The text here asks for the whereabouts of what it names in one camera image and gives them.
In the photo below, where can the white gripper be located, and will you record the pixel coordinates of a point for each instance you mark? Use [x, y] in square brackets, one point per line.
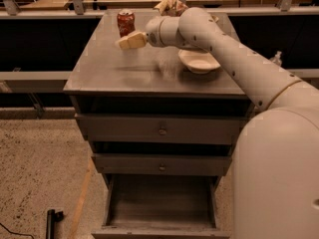
[153, 32]

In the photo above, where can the red coke can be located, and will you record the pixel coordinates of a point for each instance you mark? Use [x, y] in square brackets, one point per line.
[126, 22]

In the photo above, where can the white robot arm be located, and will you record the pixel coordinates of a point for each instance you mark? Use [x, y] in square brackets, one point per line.
[276, 159]

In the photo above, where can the grey wooden drawer cabinet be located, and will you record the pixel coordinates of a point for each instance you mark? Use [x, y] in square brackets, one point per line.
[150, 82]

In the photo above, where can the grey top drawer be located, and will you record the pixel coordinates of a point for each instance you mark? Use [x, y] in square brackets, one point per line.
[203, 130]

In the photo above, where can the grey middle drawer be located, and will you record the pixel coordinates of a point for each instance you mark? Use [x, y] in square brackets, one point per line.
[187, 165]

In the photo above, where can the grey open bottom drawer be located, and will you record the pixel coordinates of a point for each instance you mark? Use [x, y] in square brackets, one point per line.
[160, 207]

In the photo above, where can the brown chip bag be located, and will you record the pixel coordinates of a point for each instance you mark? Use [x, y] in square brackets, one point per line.
[172, 8]

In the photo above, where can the white paper bowl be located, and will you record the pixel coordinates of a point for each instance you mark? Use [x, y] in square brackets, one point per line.
[198, 62]

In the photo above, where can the grey metal railing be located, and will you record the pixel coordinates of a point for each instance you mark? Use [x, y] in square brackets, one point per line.
[29, 76]

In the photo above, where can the clear sanitizer pump bottle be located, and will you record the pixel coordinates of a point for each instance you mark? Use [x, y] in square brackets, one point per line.
[276, 59]

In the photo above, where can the black post on floor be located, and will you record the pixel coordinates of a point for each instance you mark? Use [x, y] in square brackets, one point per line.
[53, 217]

